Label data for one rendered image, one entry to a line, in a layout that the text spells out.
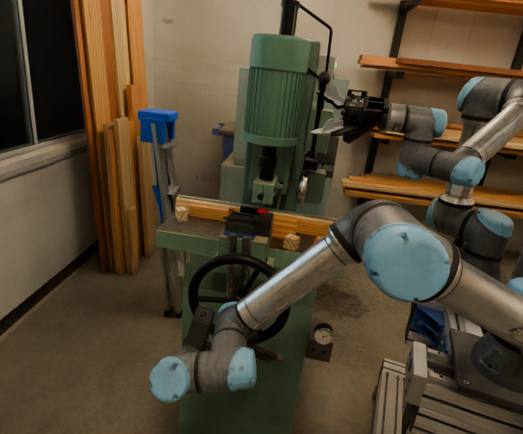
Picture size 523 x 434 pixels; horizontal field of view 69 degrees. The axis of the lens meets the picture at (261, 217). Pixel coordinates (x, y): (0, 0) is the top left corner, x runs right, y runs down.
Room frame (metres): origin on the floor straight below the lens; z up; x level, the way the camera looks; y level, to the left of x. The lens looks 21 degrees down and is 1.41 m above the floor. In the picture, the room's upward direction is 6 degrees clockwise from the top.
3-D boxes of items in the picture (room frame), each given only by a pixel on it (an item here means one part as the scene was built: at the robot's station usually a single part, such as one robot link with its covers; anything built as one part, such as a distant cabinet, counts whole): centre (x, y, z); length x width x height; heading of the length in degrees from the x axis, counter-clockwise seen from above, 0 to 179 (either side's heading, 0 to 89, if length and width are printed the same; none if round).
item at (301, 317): (1.35, -0.01, 0.36); 0.58 x 0.45 x 0.71; 174
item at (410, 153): (1.06, -0.42, 1.23); 0.11 x 0.08 x 0.11; 39
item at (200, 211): (1.22, -0.06, 0.92); 0.62 x 0.02 x 0.04; 84
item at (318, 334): (0.99, -0.24, 0.65); 0.06 x 0.04 x 0.08; 84
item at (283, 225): (1.15, -0.01, 0.94); 0.21 x 0.01 x 0.08; 84
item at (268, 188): (1.25, -0.01, 1.03); 0.14 x 0.07 x 0.09; 174
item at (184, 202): (1.25, 0.01, 0.93); 0.60 x 0.02 x 0.05; 84
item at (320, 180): (1.39, -0.18, 1.02); 0.09 x 0.07 x 0.12; 84
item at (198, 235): (1.12, 0.03, 0.87); 0.61 x 0.30 x 0.06; 84
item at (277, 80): (1.23, 0.00, 1.35); 0.18 x 0.18 x 0.31
